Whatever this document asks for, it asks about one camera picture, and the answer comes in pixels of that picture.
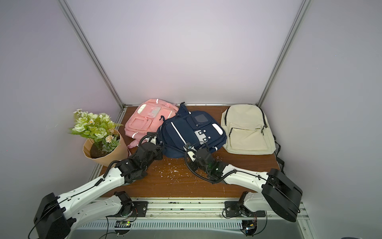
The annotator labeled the navy blue backpack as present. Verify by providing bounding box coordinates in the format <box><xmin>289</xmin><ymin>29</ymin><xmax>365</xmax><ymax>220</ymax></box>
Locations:
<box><xmin>157</xmin><ymin>103</ymin><xmax>227</xmax><ymax>158</ymax></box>

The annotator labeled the brown paper flower pot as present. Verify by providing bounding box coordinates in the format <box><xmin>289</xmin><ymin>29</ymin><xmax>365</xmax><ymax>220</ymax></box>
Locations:
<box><xmin>83</xmin><ymin>129</ymin><xmax>131</xmax><ymax>166</ymax></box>

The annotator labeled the cream canvas backpack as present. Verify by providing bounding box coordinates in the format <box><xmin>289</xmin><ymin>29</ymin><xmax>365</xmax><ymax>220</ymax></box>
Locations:
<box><xmin>220</xmin><ymin>104</ymin><xmax>284</xmax><ymax>171</ymax></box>

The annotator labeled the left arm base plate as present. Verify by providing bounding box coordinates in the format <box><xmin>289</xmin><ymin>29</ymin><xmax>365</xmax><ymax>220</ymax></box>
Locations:
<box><xmin>110</xmin><ymin>201</ymin><xmax>148</xmax><ymax>218</ymax></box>

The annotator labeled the artificial green flower bouquet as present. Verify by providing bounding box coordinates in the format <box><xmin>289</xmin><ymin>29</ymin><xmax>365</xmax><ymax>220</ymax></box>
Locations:
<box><xmin>70</xmin><ymin>109</ymin><xmax>121</xmax><ymax>156</ymax></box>

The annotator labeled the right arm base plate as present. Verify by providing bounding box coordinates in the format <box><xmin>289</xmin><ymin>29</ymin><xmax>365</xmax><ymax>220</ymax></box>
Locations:
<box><xmin>222</xmin><ymin>201</ymin><xmax>266</xmax><ymax>219</ymax></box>

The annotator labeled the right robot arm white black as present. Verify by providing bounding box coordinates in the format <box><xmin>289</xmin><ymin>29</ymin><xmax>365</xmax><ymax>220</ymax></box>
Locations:
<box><xmin>184</xmin><ymin>148</ymin><xmax>303</xmax><ymax>222</ymax></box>

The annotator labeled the pink backpack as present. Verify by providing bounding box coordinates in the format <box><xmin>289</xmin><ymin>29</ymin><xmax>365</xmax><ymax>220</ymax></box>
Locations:
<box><xmin>124</xmin><ymin>99</ymin><xmax>179</xmax><ymax>148</ymax></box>

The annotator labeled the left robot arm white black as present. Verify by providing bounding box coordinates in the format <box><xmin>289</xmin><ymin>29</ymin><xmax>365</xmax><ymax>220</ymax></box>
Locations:
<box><xmin>33</xmin><ymin>142</ymin><xmax>164</xmax><ymax>239</ymax></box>

